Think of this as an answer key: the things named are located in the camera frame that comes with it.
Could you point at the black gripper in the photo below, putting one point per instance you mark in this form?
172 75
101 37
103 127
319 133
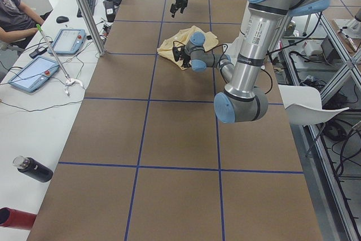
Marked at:
186 57
179 0

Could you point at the black keyboard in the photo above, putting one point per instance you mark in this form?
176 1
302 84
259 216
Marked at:
87 2

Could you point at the far blue teach pendant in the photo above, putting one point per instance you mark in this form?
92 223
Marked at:
68 41

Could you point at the blue teach pendant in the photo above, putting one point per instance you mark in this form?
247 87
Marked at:
68 41
34 75

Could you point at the black computer mouse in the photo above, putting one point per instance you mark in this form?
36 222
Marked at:
62 19

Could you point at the white plastic chair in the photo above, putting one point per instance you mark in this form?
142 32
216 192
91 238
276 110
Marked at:
303 105

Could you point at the black phone on desk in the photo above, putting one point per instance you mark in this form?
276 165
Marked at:
38 51

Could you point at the near blue teach pendant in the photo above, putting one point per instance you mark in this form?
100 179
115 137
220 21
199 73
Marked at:
34 75

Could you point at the seated person dark shirt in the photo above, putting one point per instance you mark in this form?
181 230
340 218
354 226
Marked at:
18 22

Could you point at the black water bottle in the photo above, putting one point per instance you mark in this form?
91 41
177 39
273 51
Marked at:
32 168

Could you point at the red cylinder bottle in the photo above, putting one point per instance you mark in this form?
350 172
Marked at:
17 219

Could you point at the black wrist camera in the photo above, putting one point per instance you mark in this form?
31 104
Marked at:
177 52

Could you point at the aluminium frame post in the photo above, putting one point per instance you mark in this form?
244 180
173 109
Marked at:
90 23

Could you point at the aluminium side rack frame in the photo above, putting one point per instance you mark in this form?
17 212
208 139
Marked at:
332 168

